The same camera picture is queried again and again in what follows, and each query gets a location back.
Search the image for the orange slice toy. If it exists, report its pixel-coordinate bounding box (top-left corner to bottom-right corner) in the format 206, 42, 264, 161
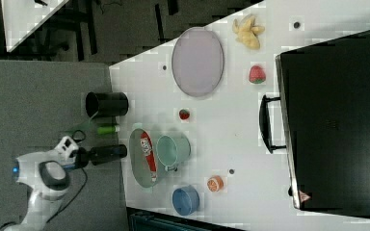
207, 175, 224, 193

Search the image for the black cylinder container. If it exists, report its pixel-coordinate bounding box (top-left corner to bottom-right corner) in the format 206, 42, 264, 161
85, 92, 129, 117

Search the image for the round lilac plate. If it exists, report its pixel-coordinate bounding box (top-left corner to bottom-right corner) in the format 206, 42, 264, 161
172, 27, 225, 97

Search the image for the blue cup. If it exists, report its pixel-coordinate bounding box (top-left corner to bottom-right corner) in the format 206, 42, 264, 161
172, 185, 199, 216

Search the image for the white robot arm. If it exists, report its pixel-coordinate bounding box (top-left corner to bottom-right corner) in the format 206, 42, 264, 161
0, 144, 127, 231

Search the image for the black toaster oven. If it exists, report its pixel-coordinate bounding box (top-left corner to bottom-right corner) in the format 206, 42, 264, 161
275, 30, 370, 218

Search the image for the small red strawberry toy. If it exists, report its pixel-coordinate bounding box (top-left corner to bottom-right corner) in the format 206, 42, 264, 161
178, 109, 190, 120

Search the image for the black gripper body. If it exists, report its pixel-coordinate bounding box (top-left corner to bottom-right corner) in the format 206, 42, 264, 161
75, 144, 127, 168

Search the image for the green oval strainer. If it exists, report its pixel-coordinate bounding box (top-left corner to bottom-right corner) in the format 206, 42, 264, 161
128, 122, 169, 189

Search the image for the green marker bottle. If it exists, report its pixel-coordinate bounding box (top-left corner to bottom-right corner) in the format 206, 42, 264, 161
97, 125, 120, 135

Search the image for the large pink strawberry toy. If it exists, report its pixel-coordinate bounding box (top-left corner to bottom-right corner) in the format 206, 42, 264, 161
249, 65, 266, 84

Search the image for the red ketchup bottle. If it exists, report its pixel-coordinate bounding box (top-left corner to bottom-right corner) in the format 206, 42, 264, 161
140, 131, 157, 182

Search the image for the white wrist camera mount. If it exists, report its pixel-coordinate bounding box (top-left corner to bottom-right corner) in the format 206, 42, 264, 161
55, 136, 79, 159

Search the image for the yellow peeled banana toy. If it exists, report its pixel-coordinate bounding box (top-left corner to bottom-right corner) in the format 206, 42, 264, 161
232, 14, 265, 50

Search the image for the green mug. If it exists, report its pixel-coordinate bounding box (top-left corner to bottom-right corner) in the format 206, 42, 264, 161
157, 134, 191, 171

